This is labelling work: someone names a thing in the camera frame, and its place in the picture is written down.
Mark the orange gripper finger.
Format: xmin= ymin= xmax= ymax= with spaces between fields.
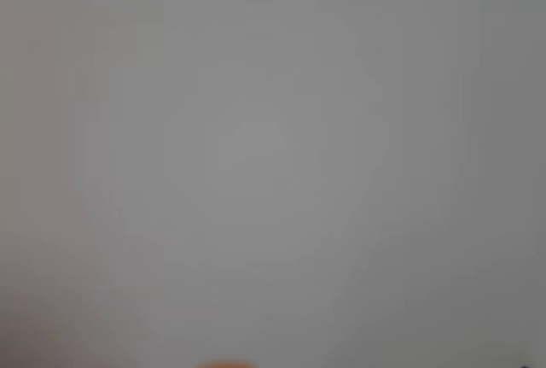
xmin=194 ymin=358 xmax=259 ymax=368

